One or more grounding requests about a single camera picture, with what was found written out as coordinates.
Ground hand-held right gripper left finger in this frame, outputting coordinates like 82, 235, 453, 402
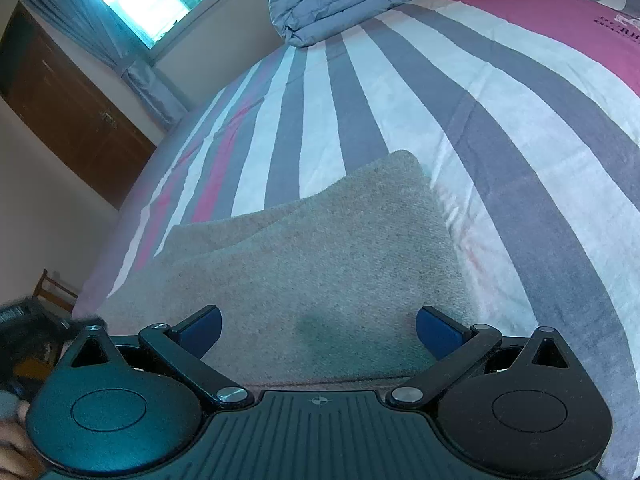
70, 305, 253, 406

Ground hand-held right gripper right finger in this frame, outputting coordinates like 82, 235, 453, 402
385, 305, 572, 407

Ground grey pants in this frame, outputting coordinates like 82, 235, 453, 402
95, 150, 482, 392

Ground person's left hand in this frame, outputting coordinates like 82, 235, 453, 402
0, 402, 43, 479

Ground small wooden chair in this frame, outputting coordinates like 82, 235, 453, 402
32, 268, 81, 319

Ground bed with striped sheet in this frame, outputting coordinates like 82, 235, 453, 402
72, 0, 640, 480

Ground brown wooden door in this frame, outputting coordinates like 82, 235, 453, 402
0, 0, 157, 211

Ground blue-grey curtain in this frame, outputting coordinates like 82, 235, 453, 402
7, 0, 195, 127

